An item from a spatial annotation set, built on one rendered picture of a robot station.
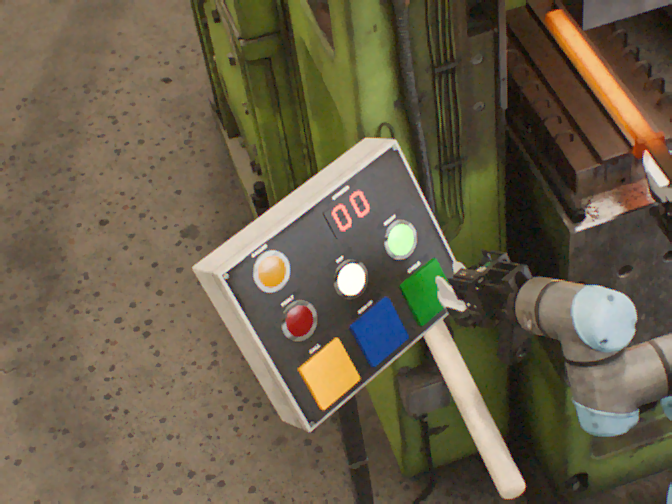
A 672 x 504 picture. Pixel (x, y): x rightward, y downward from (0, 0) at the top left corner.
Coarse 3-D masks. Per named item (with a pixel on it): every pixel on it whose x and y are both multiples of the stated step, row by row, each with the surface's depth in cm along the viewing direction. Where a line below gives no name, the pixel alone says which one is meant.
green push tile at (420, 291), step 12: (432, 264) 185; (420, 276) 184; (432, 276) 186; (444, 276) 187; (408, 288) 184; (420, 288) 185; (432, 288) 186; (408, 300) 184; (420, 300) 185; (432, 300) 186; (420, 312) 185; (432, 312) 186; (420, 324) 186
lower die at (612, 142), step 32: (544, 0) 229; (512, 32) 226; (544, 32) 225; (608, 32) 222; (512, 64) 221; (544, 64) 219; (576, 64) 216; (608, 64) 217; (576, 96) 213; (640, 96) 211; (544, 128) 211; (576, 128) 209; (608, 128) 207; (576, 160) 204; (608, 160) 203; (640, 160) 205; (576, 192) 206
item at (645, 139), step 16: (560, 16) 224; (560, 32) 221; (576, 32) 221; (576, 48) 218; (592, 64) 215; (592, 80) 213; (608, 80) 212; (608, 96) 209; (624, 96) 209; (624, 112) 206; (640, 128) 203; (640, 144) 200; (656, 144) 200; (656, 160) 198
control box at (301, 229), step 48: (384, 144) 181; (336, 192) 176; (384, 192) 180; (240, 240) 174; (288, 240) 173; (336, 240) 177; (384, 240) 181; (432, 240) 186; (240, 288) 169; (288, 288) 174; (336, 288) 177; (384, 288) 182; (240, 336) 176; (288, 336) 174; (336, 336) 179; (288, 384) 175
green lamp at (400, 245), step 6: (396, 228) 182; (402, 228) 182; (408, 228) 183; (390, 234) 181; (396, 234) 182; (402, 234) 182; (408, 234) 183; (390, 240) 181; (396, 240) 182; (402, 240) 182; (408, 240) 183; (390, 246) 182; (396, 246) 182; (402, 246) 183; (408, 246) 183; (396, 252) 182; (402, 252) 183
